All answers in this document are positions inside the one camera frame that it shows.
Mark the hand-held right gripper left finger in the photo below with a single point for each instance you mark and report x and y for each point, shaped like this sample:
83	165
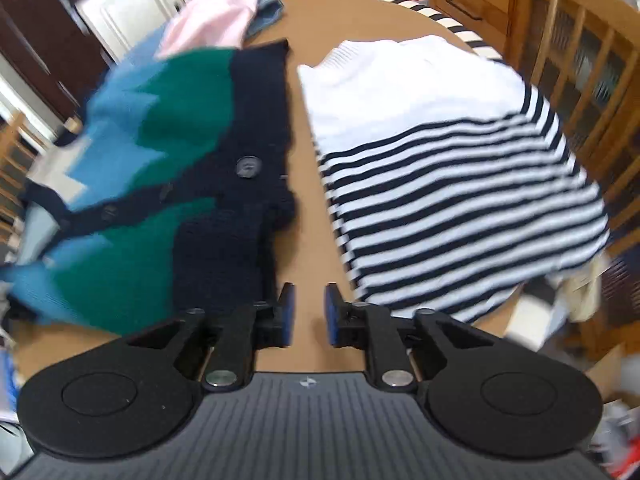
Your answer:
287	316

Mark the wooden chair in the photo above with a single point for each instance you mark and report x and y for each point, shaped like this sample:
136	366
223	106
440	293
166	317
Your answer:
20	160
575	50

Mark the white navy striped sweater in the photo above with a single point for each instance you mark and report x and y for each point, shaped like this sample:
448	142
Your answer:
425	160

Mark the blue denim garment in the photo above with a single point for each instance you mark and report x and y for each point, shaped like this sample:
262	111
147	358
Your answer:
267	15

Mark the pink garment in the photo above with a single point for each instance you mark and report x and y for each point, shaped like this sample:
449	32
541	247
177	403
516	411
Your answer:
210	15

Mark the blue green navy knit cardigan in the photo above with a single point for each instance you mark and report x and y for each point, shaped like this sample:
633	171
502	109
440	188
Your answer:
175	110

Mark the white door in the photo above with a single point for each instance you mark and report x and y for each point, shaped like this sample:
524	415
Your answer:
130	10

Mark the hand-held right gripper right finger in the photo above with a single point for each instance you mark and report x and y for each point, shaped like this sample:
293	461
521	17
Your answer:
331	316

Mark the dark brown door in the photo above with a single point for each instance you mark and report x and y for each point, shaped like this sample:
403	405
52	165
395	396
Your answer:
40	35

